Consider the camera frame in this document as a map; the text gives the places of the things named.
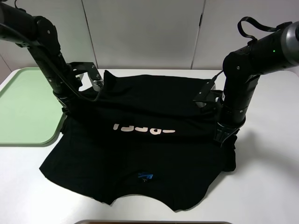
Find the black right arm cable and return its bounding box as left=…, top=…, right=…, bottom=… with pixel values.
left=237, top=16, right=292, bottom=42

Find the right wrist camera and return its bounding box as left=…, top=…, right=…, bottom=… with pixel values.
left=193, top=80, right=222, bottom=108

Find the green plastic tray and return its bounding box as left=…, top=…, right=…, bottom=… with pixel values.
left=0, top=68, right=64, bottom=146

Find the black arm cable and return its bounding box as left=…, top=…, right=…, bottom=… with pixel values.
left=0, top=23, right=102, bottom=102
left=237, top=16, right=292, bottom=42

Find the black short sleeve t-shirt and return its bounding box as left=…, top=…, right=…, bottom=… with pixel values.
left=40, top=71, right=236, bottom=211

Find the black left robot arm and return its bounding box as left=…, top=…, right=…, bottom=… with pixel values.
left=0, top=0, right=82, bottom=115

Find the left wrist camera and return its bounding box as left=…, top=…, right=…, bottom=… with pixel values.
left=69, top=62, right=104, bottom=92

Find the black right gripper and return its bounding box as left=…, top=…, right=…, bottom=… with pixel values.
left=214, top=122, right=240, bottom=146

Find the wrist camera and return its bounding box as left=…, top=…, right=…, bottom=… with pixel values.
left=69, top=62, right=104, bottom=92
left=193, top=80, right=222, bottom=108

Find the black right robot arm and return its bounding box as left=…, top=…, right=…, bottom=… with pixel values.
left=214, top=16, right=299, bottom=144

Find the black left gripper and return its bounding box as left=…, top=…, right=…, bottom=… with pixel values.
left=56, top=94, right=80, bottom=116

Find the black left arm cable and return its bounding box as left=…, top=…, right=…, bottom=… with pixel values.
left=0, top=23, right=102, bottom=102

